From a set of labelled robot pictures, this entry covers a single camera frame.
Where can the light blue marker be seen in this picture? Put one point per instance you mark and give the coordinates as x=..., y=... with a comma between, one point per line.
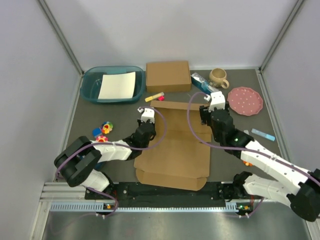
x=263, y=134

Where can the green yellow plush flower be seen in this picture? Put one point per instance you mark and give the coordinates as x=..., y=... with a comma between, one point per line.
x=106, y=127

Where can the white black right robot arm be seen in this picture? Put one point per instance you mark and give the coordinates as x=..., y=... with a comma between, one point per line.
x=292, y=186

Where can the teal plastic bin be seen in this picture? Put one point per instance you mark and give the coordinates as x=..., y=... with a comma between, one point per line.
x=92, y=78

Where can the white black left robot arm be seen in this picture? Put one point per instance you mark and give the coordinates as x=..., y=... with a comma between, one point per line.
x=77, y=163

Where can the yellow highlighter pen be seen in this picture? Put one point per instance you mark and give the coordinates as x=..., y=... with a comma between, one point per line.
x=154, y=97

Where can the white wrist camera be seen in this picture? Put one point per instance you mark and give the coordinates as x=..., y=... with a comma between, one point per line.
x=147, y=114
x=216, y=101

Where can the closed brown cardboard box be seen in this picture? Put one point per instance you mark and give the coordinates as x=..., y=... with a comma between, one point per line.
x=168, y=76

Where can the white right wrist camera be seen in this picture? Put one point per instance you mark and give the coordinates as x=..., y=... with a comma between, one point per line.
x=216, y=101

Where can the black pink highlighter pen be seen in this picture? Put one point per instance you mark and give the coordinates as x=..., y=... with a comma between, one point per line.
x=161, y=98

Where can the blue toothbrush package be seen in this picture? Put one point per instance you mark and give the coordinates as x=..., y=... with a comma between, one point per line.
x=202, y=84

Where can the beige ceramic mug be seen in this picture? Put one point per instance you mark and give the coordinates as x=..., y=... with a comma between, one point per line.
x=218, y=78

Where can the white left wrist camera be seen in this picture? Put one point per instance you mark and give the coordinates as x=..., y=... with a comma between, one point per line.
x=147, y=114

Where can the pink dotted plate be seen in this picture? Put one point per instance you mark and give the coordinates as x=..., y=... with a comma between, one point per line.
x=245, y=101

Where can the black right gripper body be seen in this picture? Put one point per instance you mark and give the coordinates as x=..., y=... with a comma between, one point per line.
x=206, y=119

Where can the brown cardboard box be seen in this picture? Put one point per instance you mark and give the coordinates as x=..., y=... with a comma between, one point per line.
x=180, y=159
x=168, y=76

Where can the white paper sheet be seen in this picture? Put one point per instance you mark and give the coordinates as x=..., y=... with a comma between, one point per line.
x=117, y=86

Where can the pink plush flower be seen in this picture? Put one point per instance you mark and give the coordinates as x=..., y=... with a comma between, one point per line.
x=101, y=139

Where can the grey slotted cable duct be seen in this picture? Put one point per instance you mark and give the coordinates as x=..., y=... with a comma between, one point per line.
x=230, y=207

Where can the orange plush flower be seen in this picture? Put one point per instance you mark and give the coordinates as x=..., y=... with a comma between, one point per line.
x=248, y=164

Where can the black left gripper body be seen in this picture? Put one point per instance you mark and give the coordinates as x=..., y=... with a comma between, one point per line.
x=145, y=145

